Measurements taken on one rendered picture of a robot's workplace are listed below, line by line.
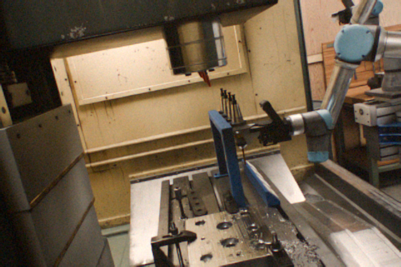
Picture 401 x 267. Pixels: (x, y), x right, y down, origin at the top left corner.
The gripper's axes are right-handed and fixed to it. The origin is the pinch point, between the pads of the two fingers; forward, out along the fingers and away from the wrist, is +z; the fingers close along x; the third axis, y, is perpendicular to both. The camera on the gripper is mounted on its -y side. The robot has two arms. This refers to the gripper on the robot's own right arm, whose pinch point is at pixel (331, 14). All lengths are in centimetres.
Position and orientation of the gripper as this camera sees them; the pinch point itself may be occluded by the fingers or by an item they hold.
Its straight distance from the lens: 239.9
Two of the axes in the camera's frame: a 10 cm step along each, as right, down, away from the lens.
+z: -3.4, -1.4, 9.3
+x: 8.9, -3.7, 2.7
